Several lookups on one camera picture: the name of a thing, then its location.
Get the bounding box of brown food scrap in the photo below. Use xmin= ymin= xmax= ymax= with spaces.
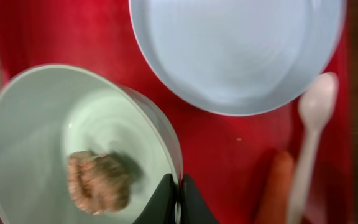
xmin=67 ymin=151 xmax=132 ymax=215

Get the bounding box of mint green bowl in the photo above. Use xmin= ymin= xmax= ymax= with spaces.
xmin=0 ymin=65 xmax=183 ymax=224

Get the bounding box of orange carrot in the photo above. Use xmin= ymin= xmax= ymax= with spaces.
xmin=254 ymin=151 xmax=295 ymax=224

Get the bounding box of light blue plate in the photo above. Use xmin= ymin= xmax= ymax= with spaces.
xmin=129 ymin=0 xmax=347 ymax=116

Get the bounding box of red plastic tray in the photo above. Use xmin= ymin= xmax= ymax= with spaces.
xmin=0 ymin=0 xmax=356 ymax=224

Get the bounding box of white plastic spoon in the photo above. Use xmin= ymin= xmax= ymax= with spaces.
xmin=286 ymin=72 xmax=339 ymax=224

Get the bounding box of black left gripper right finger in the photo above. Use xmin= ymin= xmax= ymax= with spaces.
xmin=180 ymin=174 xmax=219 ymax=224

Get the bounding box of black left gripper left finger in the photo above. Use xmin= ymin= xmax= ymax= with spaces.
xmin=134 ymin=174 xmax=177 ymax=224

